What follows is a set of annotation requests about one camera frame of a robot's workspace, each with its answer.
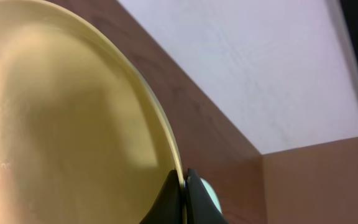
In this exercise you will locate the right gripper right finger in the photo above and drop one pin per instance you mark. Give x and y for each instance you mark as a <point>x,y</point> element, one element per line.
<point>199,205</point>

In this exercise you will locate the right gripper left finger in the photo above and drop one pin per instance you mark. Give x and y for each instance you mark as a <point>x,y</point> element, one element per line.
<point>167,208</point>

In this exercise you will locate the light blue plate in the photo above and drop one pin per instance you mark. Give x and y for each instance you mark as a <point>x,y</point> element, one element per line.
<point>212,194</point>

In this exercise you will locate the yellow plate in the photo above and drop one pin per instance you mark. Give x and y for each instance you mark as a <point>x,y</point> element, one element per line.
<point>82,137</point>

